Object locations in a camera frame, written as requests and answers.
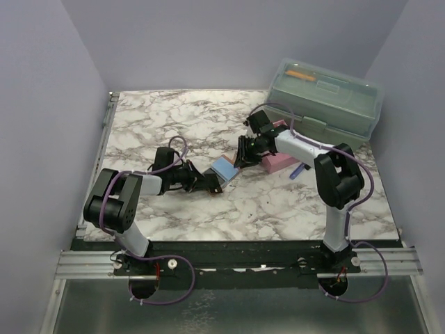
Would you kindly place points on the pink card box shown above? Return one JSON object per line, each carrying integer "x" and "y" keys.
{"x": 279, "y": 161}

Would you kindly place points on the red blue screwdriver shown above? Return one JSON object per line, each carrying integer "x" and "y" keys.
{"x": 297, "y": 171}

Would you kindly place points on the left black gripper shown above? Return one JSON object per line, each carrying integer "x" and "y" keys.
{"x": 204, "y": 182}

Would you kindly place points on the aluminium mounting rail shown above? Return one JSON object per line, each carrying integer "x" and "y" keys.
{"x": 366, "y": 262}

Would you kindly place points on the green plastic toolbox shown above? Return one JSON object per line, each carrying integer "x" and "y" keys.
{"x": 335, "y": 108}

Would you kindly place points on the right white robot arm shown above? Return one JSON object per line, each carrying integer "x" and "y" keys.
{"x": 339, "y": 180}

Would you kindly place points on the orange tool inside toolbox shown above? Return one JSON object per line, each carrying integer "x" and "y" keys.
{"x": 300, "y": 75}

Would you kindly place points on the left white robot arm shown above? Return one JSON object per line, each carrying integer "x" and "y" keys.
{"x": 112, "y": 202}

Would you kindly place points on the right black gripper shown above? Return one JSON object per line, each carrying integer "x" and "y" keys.
{"x": 243, "y": 158}

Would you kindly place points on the tan leather card holder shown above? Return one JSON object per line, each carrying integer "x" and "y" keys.
{"x": 224, "y": 167}

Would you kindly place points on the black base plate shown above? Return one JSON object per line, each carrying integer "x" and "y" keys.
{"x": 183, "y": 265}

